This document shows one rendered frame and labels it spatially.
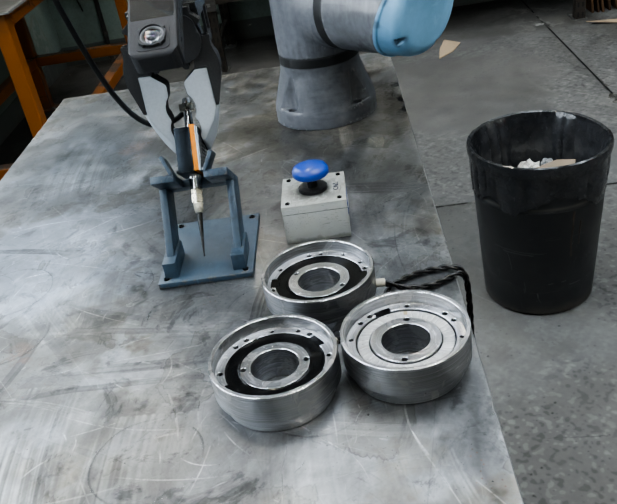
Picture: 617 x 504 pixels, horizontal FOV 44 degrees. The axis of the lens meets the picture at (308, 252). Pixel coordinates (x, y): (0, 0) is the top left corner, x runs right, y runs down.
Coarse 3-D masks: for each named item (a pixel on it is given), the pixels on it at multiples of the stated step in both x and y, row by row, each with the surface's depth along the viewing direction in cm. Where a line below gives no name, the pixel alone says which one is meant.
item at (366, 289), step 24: (336, 240) 75; (288, 264) 75; (312, 264) 74; (336, 264) 73; (360, 264) 73; (264, 288) 70; (312, 288) 74; (336, 288) 70; (360, 288) 68; (288, 312) 68; (312, 312) 67; (336, 312) 68
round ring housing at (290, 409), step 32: (256, 320) 66; (288, 320) 66; (224, 352) 64; (256, 352) 64; (288, 352) 64; (224, 384) 61; (256, 384) 60; (320, 384) 58; (256, 416) 58; (288, 416) 58
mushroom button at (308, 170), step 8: (312, 160) 84; (320, 160) 84; (296, 168) 83; (304, 168) 82; (312, 168) 82; (320, 168) 82; (328, 168) 83; (296, 176) 82; (304, 176) 82; (312, 176) 81; (320, 176) 82; (312, 184) 83
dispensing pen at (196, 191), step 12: (180, 108) 81; (192, 108) 81; (192, 120) 81; (180, 132) 79; (180, 144) 79; (180, 156) 79; (192, 156) 79; (180, 168) 79; (192, 168) 79; (192, 180) 80; (192, 192) 80; (204, 252) 80
